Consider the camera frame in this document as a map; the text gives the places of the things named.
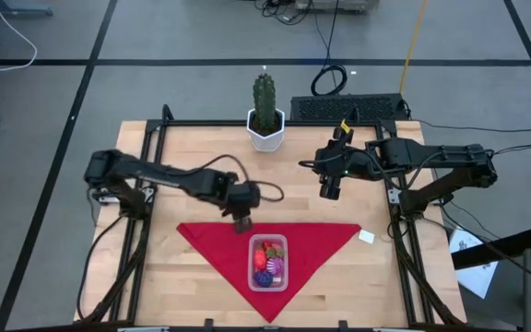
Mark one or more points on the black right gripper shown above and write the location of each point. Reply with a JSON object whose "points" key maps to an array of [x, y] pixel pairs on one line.
{"points": [[348, 163]]}

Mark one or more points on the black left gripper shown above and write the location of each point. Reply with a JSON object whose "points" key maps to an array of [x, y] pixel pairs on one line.
{"points": [[242, 198]]}

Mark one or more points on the small red toy fruit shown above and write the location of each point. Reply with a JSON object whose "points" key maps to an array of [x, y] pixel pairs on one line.
{"points": [[267, 244]]}

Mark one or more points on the red oblong toy vegetable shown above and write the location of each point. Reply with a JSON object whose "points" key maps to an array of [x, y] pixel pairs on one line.
{"points": [[260, 259]]}

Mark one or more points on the purple spiky ball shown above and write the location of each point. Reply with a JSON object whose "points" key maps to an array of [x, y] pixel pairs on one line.
{"points": [[275, 266]]}

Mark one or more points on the purple toy grape bunch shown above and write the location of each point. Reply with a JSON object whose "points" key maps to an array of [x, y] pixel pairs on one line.
{"points": [[263, 278]]}

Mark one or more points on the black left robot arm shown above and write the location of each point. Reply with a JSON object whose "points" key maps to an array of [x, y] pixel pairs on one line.
{"points": [[168, 177]]}

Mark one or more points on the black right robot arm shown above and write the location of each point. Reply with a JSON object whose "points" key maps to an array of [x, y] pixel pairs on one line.
{"points": [[431, 154]]}

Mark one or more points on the clear plastic tupperware container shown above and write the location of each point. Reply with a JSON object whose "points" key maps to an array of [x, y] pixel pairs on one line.
{"points": [[267, 288]]}

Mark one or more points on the red triangular cloth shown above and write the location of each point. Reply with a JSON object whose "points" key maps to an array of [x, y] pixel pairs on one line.
{"points": [[219, 249]]}

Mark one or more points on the small white card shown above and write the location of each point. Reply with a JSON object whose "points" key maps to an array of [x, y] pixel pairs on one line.
{"points": [[366, 236]]}

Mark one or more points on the white faceted plant pot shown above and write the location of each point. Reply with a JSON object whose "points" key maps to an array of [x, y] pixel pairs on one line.
{"points": [[265, 143]]}

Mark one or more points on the black keyboard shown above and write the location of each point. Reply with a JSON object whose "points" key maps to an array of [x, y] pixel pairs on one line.
{"points": [[339, 108]]}

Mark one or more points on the green cactus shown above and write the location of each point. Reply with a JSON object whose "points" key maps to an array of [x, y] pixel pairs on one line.
{"points": [[264, 101]]}

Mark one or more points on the white printed paper sheet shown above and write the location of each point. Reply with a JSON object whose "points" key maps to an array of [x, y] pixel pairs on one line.
{"points": [[477, 276]]}

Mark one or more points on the grey equipment box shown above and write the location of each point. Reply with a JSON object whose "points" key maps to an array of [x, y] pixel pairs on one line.
{"points": [[334, 4]]}

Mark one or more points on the grey metal furniture base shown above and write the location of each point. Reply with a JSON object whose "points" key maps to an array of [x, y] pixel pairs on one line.
{"points": [[21, 9]]}

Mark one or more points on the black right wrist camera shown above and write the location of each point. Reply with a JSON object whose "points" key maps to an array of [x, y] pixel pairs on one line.
{"points": [[341, 137]]}

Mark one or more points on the black aluminium table frame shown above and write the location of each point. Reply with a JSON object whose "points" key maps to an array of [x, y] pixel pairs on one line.
{"points": [[219, 123]]}

